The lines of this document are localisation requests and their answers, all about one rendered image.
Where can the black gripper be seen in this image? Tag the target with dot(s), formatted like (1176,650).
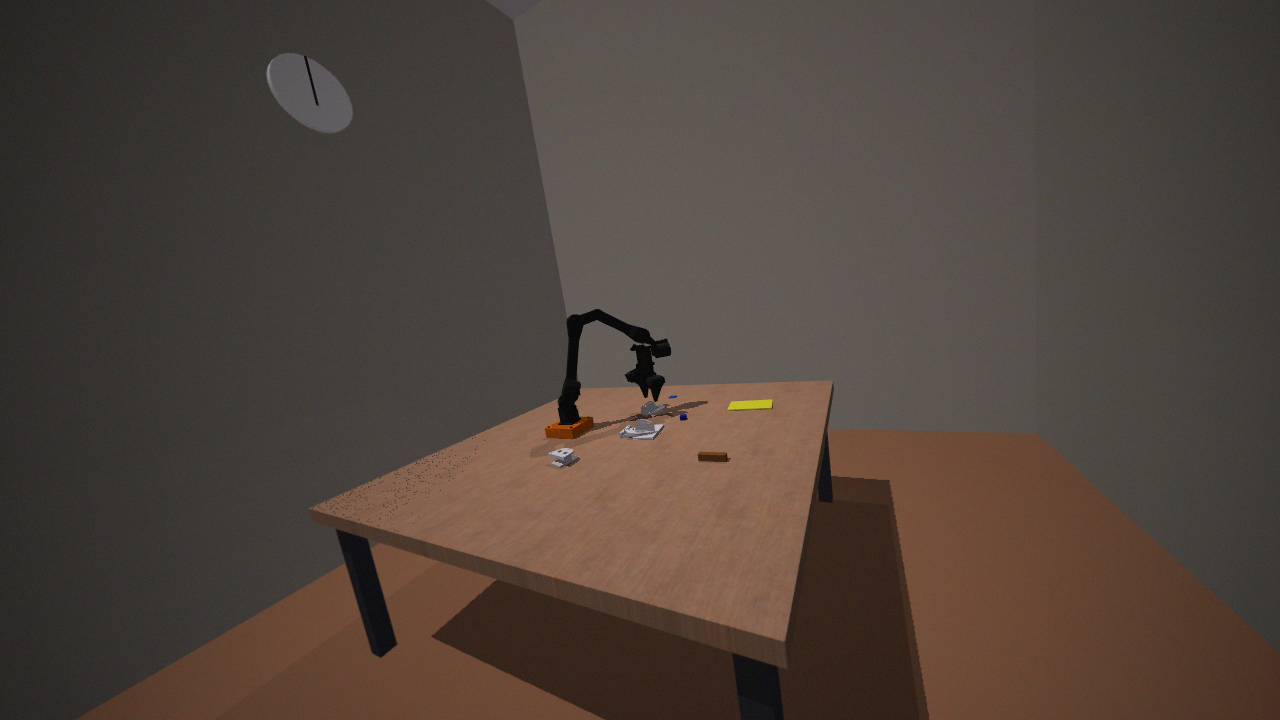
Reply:
(651,381)

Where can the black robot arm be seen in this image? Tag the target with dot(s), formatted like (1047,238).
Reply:
(568,412)

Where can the yellow flat rectangular plate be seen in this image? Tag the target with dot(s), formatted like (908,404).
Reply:
(750,405)

